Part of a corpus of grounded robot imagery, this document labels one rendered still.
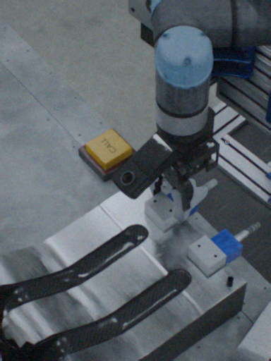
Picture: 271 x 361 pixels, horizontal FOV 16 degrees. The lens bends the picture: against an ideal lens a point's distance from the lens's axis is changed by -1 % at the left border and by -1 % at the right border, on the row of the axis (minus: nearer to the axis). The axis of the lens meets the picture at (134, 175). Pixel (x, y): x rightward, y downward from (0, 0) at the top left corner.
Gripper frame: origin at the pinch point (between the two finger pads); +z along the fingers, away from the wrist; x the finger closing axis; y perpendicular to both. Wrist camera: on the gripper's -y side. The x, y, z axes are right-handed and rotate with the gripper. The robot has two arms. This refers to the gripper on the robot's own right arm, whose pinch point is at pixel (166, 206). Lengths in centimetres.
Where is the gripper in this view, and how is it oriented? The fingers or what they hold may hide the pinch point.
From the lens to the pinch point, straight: 152.1
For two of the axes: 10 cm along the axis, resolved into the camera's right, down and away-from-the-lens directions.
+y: 7.9, -4.9, 3.7
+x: -6.2, -6.3, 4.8
